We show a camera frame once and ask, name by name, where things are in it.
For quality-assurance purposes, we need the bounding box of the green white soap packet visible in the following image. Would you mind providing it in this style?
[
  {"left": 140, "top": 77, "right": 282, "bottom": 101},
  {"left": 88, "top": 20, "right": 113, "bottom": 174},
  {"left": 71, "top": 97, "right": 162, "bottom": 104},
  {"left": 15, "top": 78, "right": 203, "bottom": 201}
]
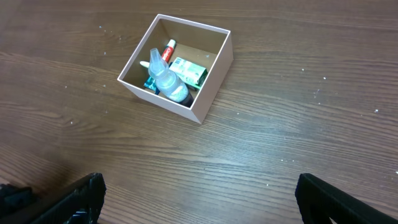
[{"left": 169, "top": 57, "right": 208, "bottom": 90}]

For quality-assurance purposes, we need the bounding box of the clear pump soap bottle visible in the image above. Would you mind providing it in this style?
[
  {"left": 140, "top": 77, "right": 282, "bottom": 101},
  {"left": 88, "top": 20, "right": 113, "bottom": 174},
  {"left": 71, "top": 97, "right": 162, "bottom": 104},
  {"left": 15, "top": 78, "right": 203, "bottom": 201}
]
[{"left": 148, "top": 48, "right": 193, "bottom": 108}]

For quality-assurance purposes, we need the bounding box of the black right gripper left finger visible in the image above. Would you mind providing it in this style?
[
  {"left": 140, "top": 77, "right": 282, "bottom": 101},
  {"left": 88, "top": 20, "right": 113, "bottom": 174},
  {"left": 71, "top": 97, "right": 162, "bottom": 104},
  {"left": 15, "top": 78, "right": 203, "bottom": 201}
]
[{"left": 1, "top": 173, "right": 106, "bottom": 224}]

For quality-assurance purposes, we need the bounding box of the green white toothbrush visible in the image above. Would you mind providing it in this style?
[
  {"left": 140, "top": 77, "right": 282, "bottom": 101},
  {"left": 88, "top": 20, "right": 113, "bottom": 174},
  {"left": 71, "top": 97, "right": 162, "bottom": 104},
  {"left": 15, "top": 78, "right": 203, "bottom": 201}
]
[{"left": 139, "top": 61, "right": 150, "bottom": 68}]

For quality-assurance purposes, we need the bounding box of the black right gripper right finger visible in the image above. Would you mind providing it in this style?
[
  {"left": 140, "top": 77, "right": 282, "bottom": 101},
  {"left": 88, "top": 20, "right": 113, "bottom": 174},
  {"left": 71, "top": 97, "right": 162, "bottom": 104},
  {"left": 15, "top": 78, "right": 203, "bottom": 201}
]
[{"left": 295, "top": 173, "right": 397, "bottom": 224}]

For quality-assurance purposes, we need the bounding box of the open white cardboard box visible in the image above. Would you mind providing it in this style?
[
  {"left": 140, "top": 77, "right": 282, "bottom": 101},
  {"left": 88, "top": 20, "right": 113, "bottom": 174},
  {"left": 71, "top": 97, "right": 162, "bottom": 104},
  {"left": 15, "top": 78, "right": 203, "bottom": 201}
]
[{"left": 118, "top": 14, "right": 234, "bottom": 123}]

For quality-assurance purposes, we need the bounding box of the blue disposable razor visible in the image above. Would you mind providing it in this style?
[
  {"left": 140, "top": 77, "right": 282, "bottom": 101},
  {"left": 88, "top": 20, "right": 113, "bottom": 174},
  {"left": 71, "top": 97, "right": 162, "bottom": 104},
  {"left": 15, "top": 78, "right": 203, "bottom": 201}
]
[{"left": 153, "top": 62, "right": 173, "bottom": 95}]

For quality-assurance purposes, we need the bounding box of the teal toothpaste tube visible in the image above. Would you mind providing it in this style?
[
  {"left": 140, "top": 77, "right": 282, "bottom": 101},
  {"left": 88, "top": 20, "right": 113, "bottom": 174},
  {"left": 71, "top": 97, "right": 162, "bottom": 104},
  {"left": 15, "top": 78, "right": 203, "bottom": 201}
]
[{"left": 142, "top": 39, "right": 177, "bottom": 92}]

